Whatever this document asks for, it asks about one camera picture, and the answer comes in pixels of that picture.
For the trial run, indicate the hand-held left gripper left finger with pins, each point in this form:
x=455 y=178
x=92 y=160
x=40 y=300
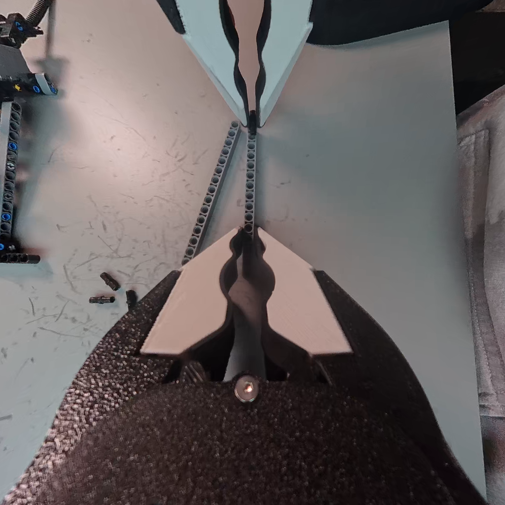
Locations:
x=189 y=315

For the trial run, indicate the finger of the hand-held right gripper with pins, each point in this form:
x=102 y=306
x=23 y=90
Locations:
x=209 y=39
x=284 y=39

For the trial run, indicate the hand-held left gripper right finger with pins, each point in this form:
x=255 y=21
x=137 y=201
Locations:
x=307 y=315

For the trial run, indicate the long black toy beam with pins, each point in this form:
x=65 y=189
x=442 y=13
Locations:
x=250 y=177
x=213 y=189
x=19 y=258

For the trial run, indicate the partly built toy chassis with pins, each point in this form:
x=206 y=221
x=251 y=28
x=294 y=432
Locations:
x=12 y=157

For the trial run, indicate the grey desk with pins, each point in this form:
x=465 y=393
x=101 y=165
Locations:
x=355 y=157

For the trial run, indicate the person's beige clothing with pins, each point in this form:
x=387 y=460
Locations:
x=481 y=236

